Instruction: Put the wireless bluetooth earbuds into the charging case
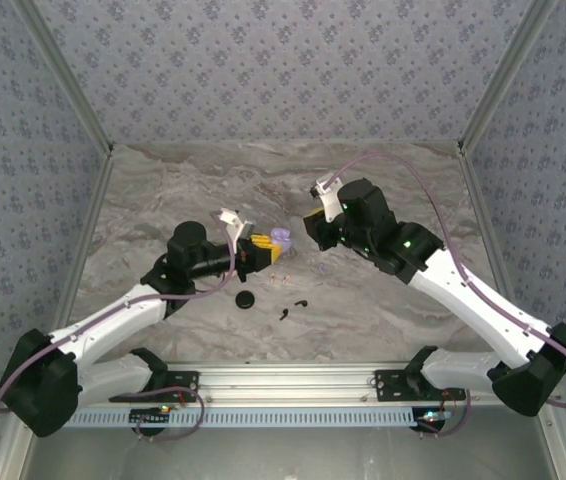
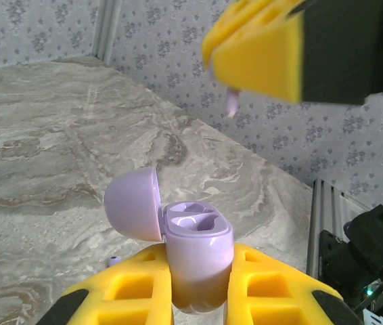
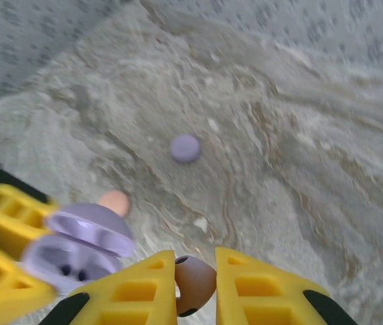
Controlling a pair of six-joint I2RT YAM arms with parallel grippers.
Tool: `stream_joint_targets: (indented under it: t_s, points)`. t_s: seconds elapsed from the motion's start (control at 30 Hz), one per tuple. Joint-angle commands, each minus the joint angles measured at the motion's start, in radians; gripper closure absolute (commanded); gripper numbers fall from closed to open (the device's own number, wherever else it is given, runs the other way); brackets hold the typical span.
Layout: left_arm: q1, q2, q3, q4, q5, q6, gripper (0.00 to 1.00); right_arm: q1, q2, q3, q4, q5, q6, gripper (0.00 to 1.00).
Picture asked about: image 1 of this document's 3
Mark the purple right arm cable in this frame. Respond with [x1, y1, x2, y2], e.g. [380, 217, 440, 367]
[330, 152, 566, 410]

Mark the grey metal sheet panel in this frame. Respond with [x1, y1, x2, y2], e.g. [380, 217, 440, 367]
[12, 403, 566, 480]

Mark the aluminium upright frame post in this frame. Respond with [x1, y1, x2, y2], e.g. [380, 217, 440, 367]
[10, 0, 115, 157]
[457, 0, 562, 154]

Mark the slotted pale cable duct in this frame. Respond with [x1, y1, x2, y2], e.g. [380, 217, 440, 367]
[37, 405, 427, 430]

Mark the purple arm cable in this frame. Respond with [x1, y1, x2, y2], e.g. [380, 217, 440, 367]
[0, 212, 239, 414]
[330, 152, 566, 410]

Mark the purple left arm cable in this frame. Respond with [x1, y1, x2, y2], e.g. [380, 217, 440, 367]
[0, 212, 239, 414]

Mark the lavender earbud charging case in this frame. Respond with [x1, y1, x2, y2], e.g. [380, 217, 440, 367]
[270, 226, 298, 257]

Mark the small black circuit board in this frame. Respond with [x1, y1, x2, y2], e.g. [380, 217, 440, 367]
[412, 407, 453, 435]
[129, 405, 173, 437]

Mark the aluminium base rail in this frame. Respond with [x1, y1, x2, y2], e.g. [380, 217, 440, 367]
[16, 360, 497, 405]

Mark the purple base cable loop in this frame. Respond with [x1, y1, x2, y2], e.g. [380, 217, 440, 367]
[111, 382, 206, 443]
[418, 389, 474, 439]

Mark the aluminium table side rail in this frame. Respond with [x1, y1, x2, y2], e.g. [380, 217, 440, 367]
[457, 147, 566, 480]
[0, 149, 115, 480]

